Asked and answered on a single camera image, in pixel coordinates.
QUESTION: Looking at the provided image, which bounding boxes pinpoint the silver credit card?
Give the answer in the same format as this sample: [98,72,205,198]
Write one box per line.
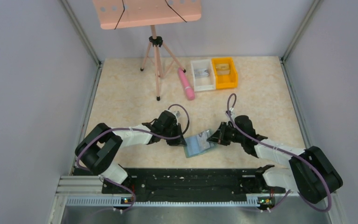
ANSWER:
[196,129,213,150]
[193,68,210,78]

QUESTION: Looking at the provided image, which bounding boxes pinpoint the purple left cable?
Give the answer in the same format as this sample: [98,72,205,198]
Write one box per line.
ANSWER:
[75,103,190,214]

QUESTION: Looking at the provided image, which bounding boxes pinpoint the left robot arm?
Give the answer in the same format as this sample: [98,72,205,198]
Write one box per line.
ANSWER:
[75,110,186,184]

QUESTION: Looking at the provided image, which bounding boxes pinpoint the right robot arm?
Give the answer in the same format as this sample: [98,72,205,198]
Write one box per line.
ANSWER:
[207,115,343,204]

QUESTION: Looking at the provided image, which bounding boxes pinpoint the pink cylindrical tube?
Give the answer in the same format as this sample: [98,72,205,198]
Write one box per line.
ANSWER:
[177,68,195,100]

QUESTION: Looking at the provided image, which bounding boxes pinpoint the aluminium frame profile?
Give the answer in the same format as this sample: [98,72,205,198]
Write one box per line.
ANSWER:
[56,176,279,209]

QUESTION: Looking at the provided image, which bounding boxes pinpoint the yellow plastic bin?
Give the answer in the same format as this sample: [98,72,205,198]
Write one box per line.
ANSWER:
[211,57,238,90]

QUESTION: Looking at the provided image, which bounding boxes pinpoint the white plastic bin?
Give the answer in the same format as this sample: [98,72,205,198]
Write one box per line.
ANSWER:
[190,59,216,92]

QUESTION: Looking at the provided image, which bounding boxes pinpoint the green card holder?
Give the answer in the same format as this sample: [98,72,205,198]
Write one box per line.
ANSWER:
[184,135,217,158]

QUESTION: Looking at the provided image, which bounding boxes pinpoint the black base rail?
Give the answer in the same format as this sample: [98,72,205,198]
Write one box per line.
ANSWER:
[102,168,286,203]

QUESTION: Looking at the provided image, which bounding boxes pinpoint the tan card in yellow bin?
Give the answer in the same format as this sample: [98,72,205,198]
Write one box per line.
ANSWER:
[215,63,230,76]

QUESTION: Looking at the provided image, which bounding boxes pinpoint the pink music stand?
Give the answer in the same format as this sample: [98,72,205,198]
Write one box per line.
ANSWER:
[93,0,202,101]

